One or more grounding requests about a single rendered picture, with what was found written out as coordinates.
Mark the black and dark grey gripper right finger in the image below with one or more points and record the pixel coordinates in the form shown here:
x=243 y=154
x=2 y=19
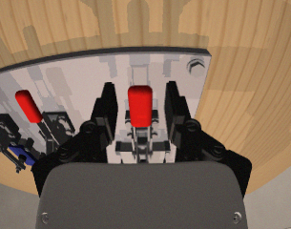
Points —
x=196 y=145

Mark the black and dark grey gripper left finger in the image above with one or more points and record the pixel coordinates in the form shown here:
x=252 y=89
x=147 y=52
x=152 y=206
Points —
x=85 y=146

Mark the blue flat plate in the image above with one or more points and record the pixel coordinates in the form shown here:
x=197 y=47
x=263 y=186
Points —
x=31 y=156

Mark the grey fixture plate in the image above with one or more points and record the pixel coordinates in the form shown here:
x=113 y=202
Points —
x=71 y=82

